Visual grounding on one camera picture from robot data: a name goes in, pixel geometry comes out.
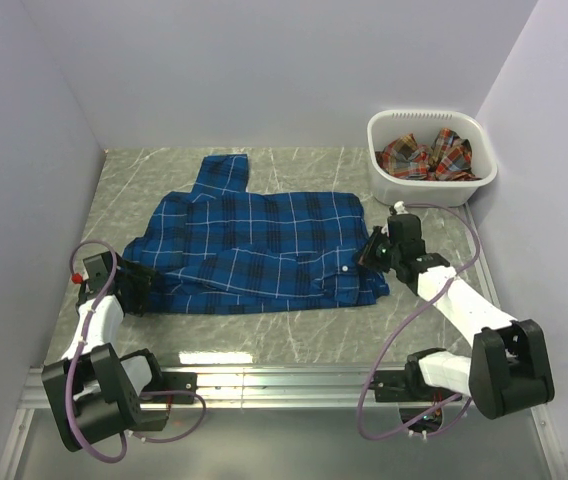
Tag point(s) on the aluminium mounting rail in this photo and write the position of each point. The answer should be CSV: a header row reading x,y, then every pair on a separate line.
x,y
278,387

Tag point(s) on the red plaid shirt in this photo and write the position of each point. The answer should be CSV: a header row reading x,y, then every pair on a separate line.
x,y
448,158

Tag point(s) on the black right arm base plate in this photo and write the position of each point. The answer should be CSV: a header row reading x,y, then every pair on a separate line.
x,y
396,386

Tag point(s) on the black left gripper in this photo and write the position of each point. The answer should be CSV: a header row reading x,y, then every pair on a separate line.
x,y
143,278

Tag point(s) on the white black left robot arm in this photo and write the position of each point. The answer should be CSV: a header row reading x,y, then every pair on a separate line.
x,y
106,387

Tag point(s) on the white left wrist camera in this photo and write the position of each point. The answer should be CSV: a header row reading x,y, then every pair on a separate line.
x,y
97,271

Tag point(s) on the white plastic laundry basket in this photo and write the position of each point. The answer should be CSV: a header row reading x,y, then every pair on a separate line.
x,y
424,124

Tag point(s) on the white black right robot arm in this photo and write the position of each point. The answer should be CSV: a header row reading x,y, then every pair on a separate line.
x,y
508,369

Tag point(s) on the blue plaid long sleeve shirt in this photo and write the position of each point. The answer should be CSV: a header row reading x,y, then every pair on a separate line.
x,y
220,249

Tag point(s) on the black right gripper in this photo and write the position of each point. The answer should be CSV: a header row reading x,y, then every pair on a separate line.
x,y
367,257

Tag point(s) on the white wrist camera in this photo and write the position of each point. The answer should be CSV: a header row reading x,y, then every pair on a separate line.
x,y
398,208
97,271

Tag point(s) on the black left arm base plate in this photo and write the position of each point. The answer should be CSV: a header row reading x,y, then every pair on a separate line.
x,y
184,382

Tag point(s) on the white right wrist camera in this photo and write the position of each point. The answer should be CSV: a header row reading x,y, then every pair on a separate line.
x,y
398,208

